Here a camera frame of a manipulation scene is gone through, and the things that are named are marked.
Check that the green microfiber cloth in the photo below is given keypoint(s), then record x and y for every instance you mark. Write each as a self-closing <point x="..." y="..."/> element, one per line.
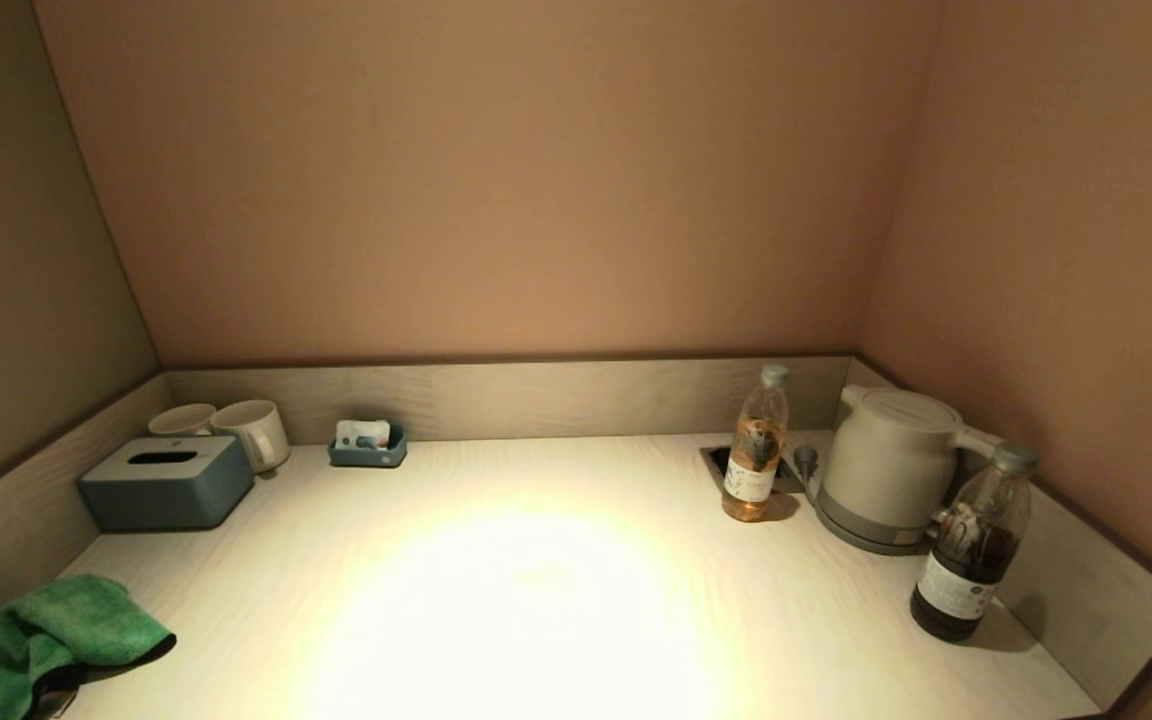
<point x="76" y="620"/>

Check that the recessed power socket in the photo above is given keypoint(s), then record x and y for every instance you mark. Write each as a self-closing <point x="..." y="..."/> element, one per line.
<point x="716" y="460"/>

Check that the light amber tea bottle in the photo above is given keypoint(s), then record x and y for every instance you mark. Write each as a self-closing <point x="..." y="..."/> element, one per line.
<point x="754" y="470"/>

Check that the white sachets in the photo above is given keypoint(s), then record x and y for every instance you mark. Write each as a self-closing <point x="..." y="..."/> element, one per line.
<point x="361" y="432"/>

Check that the small grey-blue tray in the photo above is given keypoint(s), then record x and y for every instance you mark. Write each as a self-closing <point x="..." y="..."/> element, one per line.
<point x="368" y="457"/>

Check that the grey power plug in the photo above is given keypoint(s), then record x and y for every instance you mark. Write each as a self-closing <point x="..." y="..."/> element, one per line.
<point x="806" y="460"/>

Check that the cream electric kettle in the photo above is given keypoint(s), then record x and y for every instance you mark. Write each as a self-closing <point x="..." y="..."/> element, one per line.
<point x="886" y="460"/>

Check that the cream ceramic mug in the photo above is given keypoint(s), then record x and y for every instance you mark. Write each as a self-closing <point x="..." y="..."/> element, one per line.
<point x="254" y="428"/>
<point x="179" y="418"/>

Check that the grey kettle base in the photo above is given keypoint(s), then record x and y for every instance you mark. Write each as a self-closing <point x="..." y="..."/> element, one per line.
<point x="861" y="533"/>

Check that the grey-blue tissue box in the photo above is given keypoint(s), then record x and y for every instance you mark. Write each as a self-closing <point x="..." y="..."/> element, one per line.
<point x="161" y="490"/>

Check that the dark tea bottle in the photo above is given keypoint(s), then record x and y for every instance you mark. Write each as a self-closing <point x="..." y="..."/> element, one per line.
<point x="971" y="570"/>

